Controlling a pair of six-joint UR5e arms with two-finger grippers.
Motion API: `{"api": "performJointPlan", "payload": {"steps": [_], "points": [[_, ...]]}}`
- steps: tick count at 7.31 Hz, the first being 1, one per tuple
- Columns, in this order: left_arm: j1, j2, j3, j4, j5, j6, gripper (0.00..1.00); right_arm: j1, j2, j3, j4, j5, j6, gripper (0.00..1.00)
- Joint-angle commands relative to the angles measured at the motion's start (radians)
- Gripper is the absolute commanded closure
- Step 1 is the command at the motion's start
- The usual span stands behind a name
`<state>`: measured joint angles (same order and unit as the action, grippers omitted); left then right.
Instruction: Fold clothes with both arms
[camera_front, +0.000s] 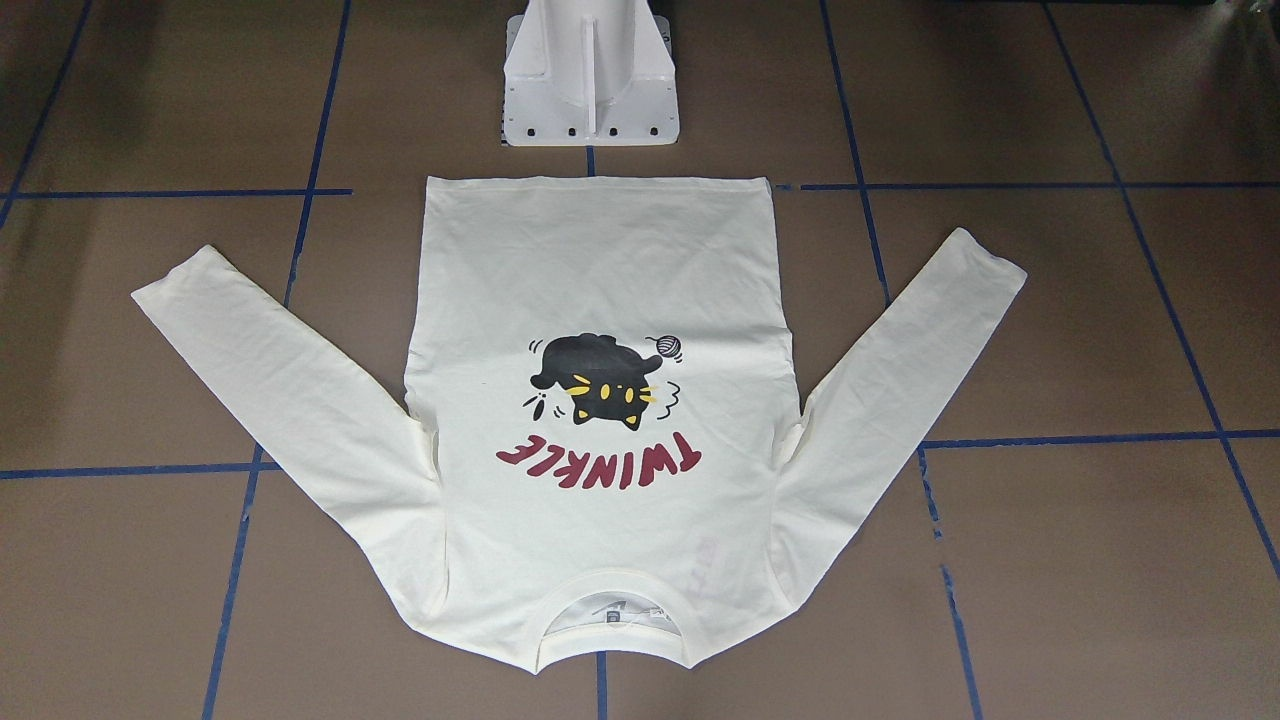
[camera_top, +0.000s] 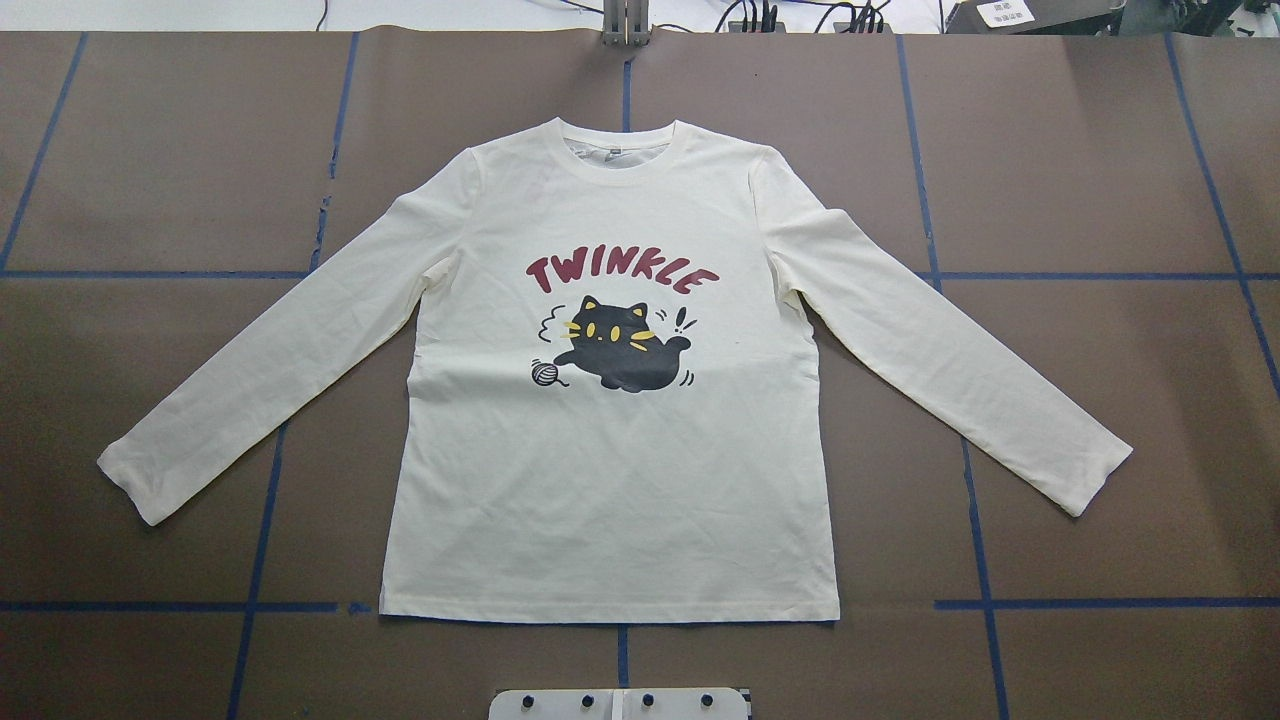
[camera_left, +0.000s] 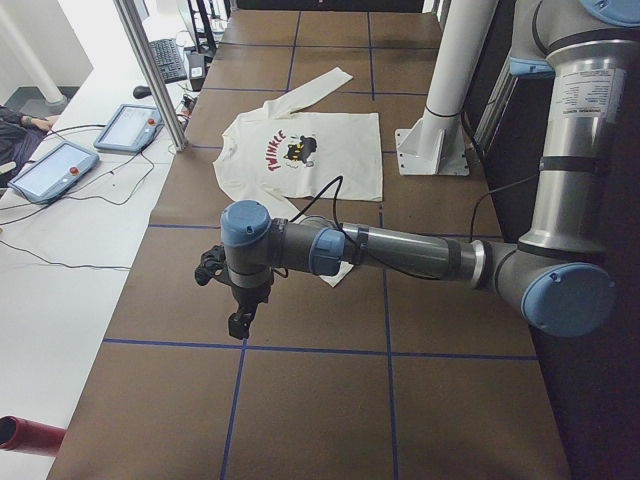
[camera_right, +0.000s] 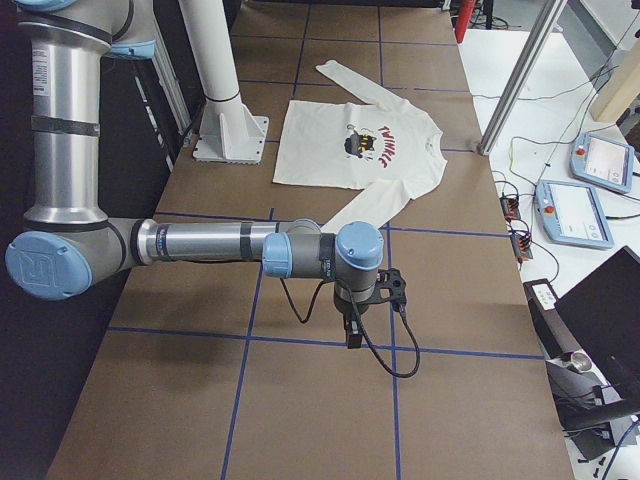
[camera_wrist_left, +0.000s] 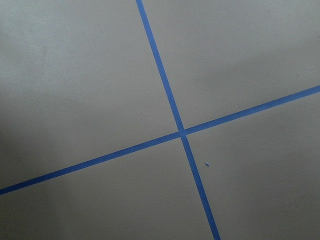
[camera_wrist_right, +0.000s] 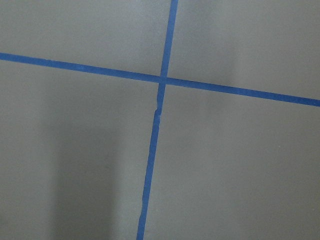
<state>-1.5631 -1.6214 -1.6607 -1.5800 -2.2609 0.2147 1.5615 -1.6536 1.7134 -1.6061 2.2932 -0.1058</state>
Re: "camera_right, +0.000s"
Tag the far black orange connector box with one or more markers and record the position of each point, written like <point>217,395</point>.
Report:
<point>510,208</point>

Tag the wooden beam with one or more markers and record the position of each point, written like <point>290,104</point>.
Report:
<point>621,90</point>

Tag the silver metal cup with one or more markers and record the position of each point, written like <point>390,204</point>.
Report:
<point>576,361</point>

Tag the black monitor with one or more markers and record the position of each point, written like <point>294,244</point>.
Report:
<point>602,313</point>

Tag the cream long sleeve shirt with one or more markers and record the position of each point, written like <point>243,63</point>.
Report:
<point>383,147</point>

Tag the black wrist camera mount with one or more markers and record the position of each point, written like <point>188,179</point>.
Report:
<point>390,288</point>

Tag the aluminium frame post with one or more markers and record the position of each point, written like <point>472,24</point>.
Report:
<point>536,40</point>

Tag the white camera pole with base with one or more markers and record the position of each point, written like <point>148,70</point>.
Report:
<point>228,131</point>

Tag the red cylinder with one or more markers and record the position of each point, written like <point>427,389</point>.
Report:
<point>465,12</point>

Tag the teach pendant tablet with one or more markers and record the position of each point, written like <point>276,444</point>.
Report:
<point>571,214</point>
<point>603,162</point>

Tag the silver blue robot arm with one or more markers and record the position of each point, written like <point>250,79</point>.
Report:
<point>70,244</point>

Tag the black box with white label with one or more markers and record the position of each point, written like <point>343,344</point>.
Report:
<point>551,330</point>

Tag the black orange connector box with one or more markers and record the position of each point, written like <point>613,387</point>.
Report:
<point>510,208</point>
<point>521,245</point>

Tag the near black orange connector box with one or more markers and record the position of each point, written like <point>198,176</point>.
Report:
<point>521,245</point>

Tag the far teach pendant tablet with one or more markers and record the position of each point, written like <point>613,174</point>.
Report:
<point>603,162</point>

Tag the near teach pendant tablet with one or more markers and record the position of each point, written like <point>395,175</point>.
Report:
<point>571,214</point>

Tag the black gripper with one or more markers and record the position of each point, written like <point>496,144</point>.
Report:
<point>346,309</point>

